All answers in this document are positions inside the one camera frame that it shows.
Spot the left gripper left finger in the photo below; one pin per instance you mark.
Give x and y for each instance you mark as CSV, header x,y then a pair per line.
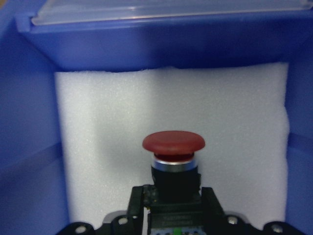
x,y
130,221

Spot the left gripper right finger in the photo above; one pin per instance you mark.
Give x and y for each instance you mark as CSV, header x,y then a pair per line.
x,y
218,222

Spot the red push button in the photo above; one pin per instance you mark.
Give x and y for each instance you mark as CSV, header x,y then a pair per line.
x,y
175,201

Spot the blue bin on left side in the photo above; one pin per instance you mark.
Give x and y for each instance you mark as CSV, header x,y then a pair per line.
x,y
32,192

